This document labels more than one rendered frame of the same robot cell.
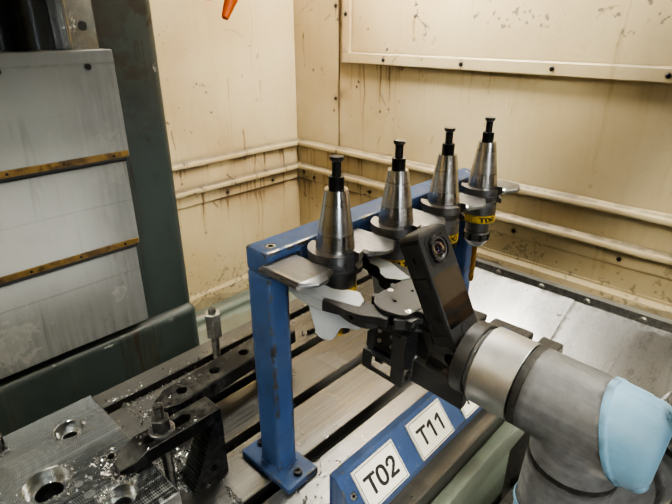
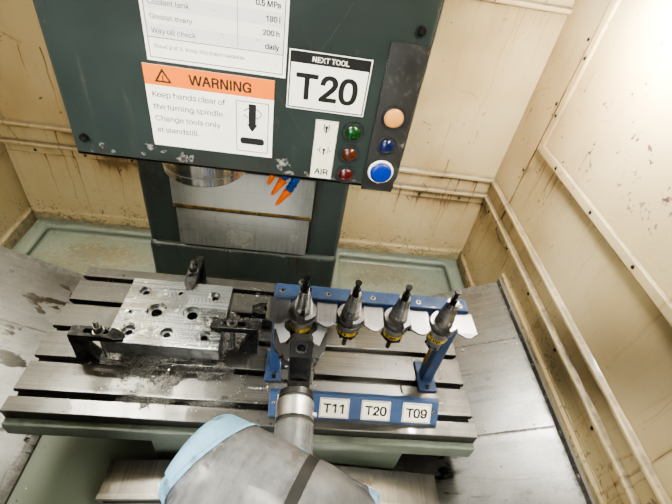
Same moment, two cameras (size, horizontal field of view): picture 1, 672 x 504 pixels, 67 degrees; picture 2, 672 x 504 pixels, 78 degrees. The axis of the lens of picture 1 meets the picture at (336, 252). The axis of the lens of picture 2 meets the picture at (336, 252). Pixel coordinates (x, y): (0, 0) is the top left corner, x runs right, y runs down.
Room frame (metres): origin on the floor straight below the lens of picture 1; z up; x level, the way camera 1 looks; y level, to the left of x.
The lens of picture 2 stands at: (0.07, -0.43, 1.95)
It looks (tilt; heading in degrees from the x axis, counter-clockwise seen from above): 41 degrees down; 39
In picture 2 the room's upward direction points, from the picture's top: 11 degrees clockwise
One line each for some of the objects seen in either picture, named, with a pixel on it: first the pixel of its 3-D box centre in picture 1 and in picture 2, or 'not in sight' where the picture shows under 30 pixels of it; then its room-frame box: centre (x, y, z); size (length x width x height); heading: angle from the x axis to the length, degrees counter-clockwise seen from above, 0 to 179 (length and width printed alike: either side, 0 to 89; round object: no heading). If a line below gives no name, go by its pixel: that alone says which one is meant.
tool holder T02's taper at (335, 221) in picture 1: (335, 218); (304, 299); (0.52, 0.00, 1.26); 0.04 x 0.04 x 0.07
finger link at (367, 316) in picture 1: (365, 309); (284, 344); (0.45, -0.03, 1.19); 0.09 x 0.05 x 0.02; 71
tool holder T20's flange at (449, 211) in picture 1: (442, 209); (396, 320); (0.68, -0.15, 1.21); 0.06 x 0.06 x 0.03
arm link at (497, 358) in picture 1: (502, 369); (296, 409); (0.38, -0.15, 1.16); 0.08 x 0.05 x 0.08; 137
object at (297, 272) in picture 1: (300, 272); (278, 311); (0.48, 0.04, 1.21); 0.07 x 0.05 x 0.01; 47
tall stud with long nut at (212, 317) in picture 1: (215, 341); not in sight; (0.72, 0.20, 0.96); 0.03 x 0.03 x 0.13
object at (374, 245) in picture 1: (367, 243); (326, 315); (0.56, -0.04, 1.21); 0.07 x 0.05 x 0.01; 47
